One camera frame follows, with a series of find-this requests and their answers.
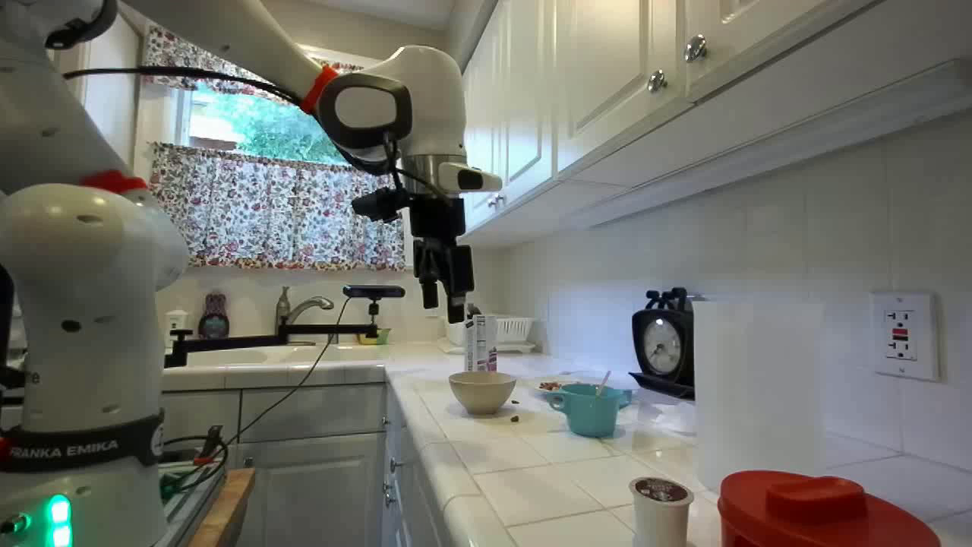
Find wooden table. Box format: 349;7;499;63
184;465;259;547

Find white lower cabinets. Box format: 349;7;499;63
161;380;458;547

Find white cabinets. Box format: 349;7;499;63
161;380;458;547
450;0;972;251

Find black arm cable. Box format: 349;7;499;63
61;60;307;110

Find black wrist cable connector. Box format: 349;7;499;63
349;186;418;224

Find small white pod cup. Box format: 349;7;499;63
627;474;699;547

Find chrome kitchen faucet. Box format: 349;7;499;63
270;284;338;341

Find red green wire bundle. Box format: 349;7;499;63
156;423;233;503

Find teal handled cup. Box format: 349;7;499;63
545;380;638;441

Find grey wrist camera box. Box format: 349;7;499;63
436;165;503;197

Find floral cafe curtain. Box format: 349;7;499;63
148;141;409;274

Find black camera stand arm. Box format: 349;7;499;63
163;297;383;372

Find white kitchen sink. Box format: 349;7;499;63
163;341;393;393

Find floral curtain valance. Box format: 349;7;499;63
138;20;342;96

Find white upper cabinets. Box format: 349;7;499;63
450;0;972;251

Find red lidded container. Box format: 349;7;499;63
715;467;944;547

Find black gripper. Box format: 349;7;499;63
408;193;478;324

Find kitchen window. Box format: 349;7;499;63
177;86;359;170

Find beige ceramic bowl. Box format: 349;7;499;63
448;367;520;416

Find white plate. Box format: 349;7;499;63
531;375;586;398

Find black stereo camera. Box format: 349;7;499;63
340;284;408;305

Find black camera cable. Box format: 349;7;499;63
159;294;357;480

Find white wall outlet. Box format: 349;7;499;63
873;288;941;385

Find granulated sugar box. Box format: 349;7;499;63
461;305;501;375

